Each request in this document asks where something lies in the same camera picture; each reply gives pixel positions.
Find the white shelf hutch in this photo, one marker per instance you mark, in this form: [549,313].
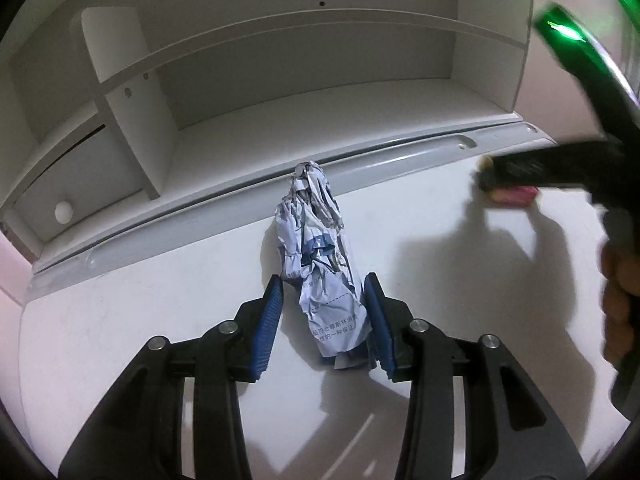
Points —
[325,70]

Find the round white drawer knob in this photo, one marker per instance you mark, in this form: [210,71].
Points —
[63,211]

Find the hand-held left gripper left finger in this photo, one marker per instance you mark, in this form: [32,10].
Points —
[265,332]

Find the person's right hand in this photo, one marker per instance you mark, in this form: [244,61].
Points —
[622,305]

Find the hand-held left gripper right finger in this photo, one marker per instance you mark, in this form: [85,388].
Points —
[382,332]

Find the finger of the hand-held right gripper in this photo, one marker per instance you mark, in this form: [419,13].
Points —
[550,167]

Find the white drawer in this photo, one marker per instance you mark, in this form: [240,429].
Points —
[100,185]

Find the blue white paper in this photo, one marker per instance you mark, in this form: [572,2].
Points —
[325,285]

